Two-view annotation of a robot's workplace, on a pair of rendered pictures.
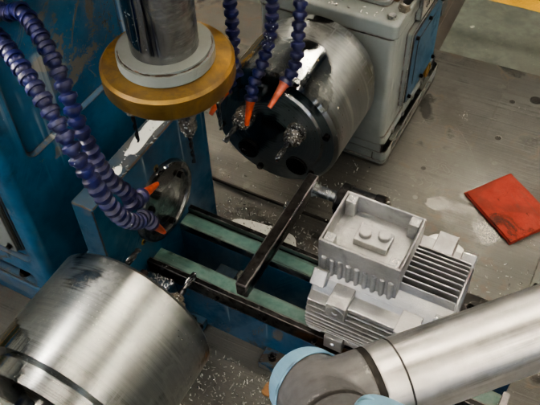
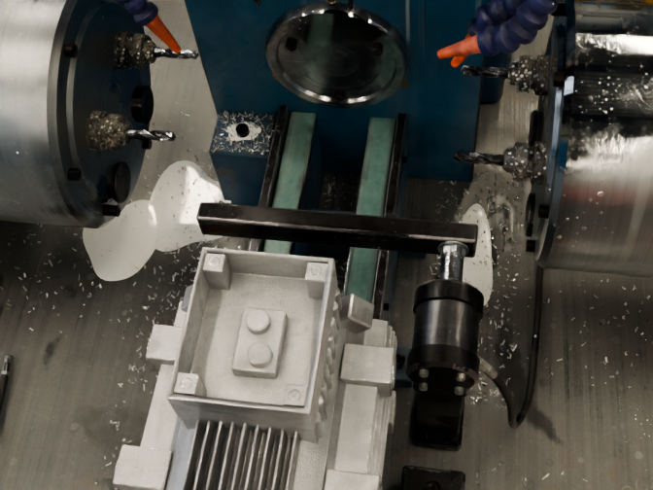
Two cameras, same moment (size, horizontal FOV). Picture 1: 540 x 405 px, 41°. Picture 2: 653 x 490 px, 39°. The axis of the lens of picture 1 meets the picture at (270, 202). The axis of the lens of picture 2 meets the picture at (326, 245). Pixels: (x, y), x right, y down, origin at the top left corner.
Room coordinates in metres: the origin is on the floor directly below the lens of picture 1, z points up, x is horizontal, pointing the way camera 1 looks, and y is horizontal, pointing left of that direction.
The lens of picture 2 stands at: (0.60, -0.43, 1.72)
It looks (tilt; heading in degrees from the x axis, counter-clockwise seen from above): 59 degrees down; 76
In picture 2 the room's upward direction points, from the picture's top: 9 degrees counter-clockwise
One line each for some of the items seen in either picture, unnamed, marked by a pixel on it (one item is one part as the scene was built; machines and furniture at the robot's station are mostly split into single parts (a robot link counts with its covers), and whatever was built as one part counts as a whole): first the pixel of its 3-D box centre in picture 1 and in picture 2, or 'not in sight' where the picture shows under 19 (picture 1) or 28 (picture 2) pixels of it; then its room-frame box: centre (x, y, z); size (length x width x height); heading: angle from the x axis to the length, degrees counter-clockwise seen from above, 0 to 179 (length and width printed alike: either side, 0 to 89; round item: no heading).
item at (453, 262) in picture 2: (333, 196); (450, 283); (0.79, -0.11, 1.01); 0.08 x 0.02 x 0.02; 60
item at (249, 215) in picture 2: (280, 231); (335, 230); (0.72, -0.02, 1.01); 0.26 x 0.04 x 0.03; 150
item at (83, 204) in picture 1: (139, 204); (347, 43); (0.82, 0.23, 0.97); 0.30 x 0.11 x 0.34; 150
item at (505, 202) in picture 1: (510, 206); not in sight; (0.92, -0.49, 0.80); 0.15 x 0.12 x 0.01; 24
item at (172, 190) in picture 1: (166, 201); (336, 60); (0.79, 0.17, 1.01); 0.15 x 0.02 x 0.15; 150
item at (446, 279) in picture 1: (390, 292); (267, 438); (0.59, -0.18, 1.01); 0.20 x 0.19 x 0.19; 60
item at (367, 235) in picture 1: (370, 244); (259, 346); (0.61, -0.14, 1.11); 0.12 x 0.11 x 0.07; 60
